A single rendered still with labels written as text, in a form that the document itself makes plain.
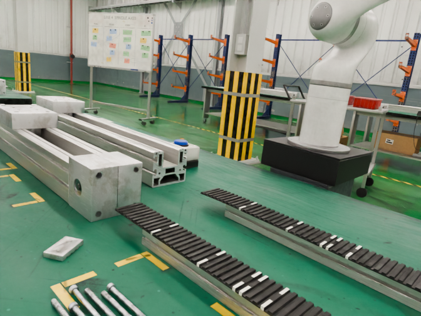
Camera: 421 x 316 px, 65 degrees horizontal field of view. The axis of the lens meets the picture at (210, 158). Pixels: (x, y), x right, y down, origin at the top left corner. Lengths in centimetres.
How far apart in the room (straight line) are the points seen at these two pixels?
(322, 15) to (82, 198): 76
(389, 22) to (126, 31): 548
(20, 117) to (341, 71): 86
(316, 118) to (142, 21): 563
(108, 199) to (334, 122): 69
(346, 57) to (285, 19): 868
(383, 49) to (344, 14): 751
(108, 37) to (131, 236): 645
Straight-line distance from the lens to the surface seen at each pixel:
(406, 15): 852
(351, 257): 54
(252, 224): 62
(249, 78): 398
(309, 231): 58
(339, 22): 100
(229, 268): 44
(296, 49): 945
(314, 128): 104
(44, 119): 97
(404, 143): 543
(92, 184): 59
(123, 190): 62
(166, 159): 84
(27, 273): 50
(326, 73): 103
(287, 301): 40
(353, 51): 110
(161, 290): 45
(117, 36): 678
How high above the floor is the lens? 105
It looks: 14 degrees down
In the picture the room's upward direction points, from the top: 6 degrees clockwise
